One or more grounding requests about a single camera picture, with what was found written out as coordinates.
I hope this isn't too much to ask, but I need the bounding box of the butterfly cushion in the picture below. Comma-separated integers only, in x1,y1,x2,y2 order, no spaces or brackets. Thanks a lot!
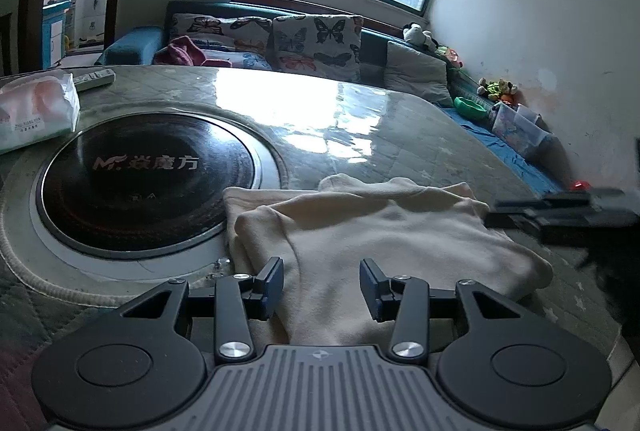
272,14,363,82
169,13,272,54

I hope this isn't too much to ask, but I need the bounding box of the butterfly cushion left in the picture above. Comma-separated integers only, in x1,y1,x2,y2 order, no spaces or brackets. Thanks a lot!
169,13,272,54

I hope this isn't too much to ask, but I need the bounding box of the red plastic stool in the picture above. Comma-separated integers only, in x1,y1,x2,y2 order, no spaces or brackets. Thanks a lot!
572,181,591,192

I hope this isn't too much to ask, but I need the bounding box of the grey remote control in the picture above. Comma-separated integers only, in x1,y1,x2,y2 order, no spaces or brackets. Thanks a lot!
72,68,116,93

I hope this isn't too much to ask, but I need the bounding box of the small plush toys pile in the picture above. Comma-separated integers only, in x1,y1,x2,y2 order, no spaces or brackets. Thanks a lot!
476,78,518,106

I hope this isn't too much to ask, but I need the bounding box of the butterfly cushion right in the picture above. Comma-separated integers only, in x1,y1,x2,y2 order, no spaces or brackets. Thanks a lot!
272,14,363,82

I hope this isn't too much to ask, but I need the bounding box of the clear plastic storage box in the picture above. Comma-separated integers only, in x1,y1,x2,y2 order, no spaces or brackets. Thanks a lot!
491,103,553,162

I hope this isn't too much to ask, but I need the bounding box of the white pink tissue pack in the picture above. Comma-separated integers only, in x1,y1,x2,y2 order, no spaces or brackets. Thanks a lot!
0,69,80,154

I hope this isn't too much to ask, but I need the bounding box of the blue corner sofa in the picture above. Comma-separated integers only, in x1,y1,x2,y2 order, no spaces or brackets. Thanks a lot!
99,1,562,194

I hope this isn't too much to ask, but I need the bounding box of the blue white toy cabinet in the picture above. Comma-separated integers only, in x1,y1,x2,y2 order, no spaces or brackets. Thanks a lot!
41,0,72,69

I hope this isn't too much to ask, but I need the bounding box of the butterfly pillow lying flat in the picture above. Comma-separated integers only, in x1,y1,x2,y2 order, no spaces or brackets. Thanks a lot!
204,50,272,70

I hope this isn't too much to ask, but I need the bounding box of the cream knit garment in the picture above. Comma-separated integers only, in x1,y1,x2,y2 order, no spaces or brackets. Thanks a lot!
224,174,553,349

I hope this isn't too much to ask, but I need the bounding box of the green plastic bowl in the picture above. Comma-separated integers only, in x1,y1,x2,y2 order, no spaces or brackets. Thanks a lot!
454,96,488,122

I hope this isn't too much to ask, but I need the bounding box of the pink crumpled garment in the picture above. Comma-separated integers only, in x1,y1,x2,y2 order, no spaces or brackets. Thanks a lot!
152,36,232,68

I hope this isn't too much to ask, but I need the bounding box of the grey plain cushion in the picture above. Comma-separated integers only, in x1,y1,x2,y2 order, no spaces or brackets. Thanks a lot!
384,41,454,107

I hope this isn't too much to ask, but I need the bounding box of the black round induction cooktop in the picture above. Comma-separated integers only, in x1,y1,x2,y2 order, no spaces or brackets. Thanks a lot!
36,113,262,260

